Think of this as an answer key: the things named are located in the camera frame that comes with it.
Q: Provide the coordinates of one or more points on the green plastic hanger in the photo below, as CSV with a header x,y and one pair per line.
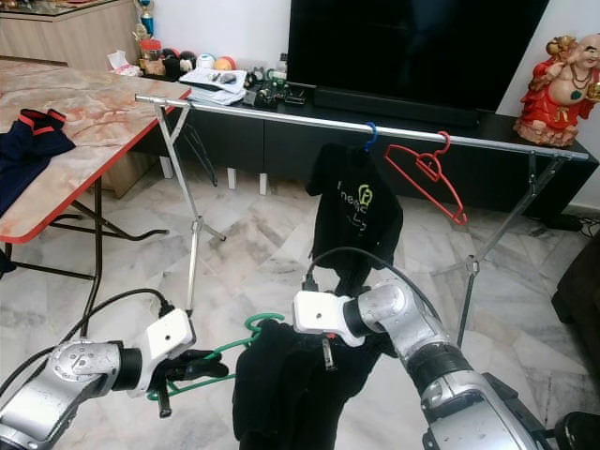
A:
x,y
267,316

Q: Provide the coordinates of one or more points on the navy shirt with red collar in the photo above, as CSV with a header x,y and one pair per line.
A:
x,y
28,159

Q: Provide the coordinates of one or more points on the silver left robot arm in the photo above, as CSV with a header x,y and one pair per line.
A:
x,y
66,384

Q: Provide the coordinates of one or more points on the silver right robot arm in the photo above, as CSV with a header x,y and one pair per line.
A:
x,y
441,356

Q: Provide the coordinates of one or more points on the red plastic hanger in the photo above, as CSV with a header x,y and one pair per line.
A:
x,y
428,163

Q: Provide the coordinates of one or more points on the blue plastic hanger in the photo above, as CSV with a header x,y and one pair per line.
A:
x,y
375,133

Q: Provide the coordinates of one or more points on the black TV cabinet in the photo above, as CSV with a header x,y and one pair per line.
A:
x,y
281,150

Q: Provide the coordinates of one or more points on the silver metal clothes rack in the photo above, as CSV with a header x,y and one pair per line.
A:
x,y
291,118

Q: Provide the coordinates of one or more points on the black soundbar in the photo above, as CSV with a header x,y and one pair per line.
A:
x,y
394,105

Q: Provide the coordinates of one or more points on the marble folding table red edge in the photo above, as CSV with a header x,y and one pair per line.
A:
x,y
103,112

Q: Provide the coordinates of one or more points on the stack of white papers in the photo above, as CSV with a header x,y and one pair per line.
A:
x,y
214,84

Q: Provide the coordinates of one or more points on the small bottle with green label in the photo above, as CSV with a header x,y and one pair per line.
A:
x,y
281,67

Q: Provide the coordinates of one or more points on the orange ball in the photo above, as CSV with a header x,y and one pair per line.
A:
x,y
224,63

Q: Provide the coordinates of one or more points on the white and blue ball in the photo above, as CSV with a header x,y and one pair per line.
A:
x,y
204,61

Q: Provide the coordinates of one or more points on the black and red plush ball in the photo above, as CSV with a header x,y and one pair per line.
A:
x,y
169,58

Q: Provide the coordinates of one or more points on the pink white tissue box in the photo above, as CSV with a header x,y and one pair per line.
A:
x,y
124,66

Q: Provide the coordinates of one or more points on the jar with red lid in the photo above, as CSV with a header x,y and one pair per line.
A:
x,y
150,58

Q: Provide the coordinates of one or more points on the black television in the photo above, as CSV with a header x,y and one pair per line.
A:
x,y
412,47

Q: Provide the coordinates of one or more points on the red laughing Buddha statue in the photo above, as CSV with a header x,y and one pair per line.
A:
x,y
553,103

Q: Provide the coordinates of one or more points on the gold and blue trophy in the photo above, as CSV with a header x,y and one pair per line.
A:
x,y
145,17

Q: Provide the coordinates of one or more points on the light wooden sideboard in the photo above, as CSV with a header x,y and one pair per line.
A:
x,y
66,37

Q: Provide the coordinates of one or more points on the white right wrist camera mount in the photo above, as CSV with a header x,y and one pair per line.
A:
x,y
319,311

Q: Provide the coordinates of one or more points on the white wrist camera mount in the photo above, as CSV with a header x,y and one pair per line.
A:
x,y
169,337
319,311

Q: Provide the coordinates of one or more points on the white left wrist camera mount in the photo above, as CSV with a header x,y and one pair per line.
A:
x,y
169,337

